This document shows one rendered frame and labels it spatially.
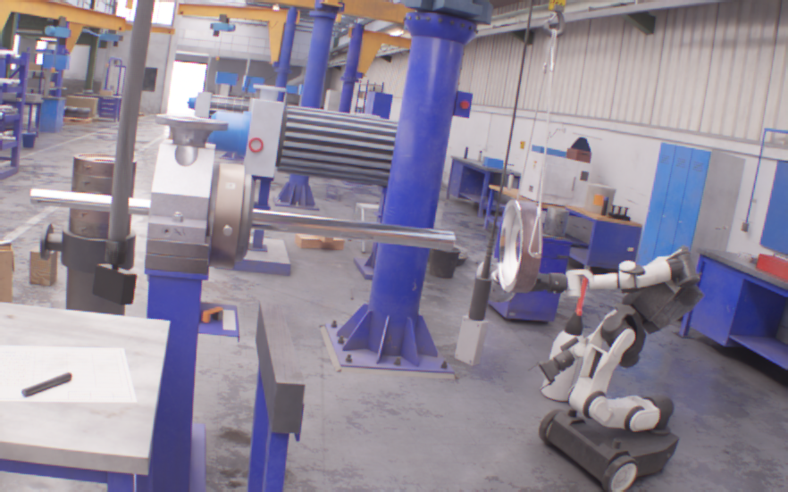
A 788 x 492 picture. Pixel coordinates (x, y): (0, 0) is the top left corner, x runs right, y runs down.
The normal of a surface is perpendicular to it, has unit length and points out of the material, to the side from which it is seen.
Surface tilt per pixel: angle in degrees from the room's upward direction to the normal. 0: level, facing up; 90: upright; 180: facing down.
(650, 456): 90
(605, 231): 90
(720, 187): 90
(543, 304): 90
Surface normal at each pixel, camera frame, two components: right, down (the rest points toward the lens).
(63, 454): 0.22, 0.25
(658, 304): -0.18, -0.12
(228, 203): 0.27, -0.15
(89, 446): 0.16, -0.96
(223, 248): 0.14, 0.64
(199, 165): 0.27, -0.50
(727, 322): -0.97, -0.11
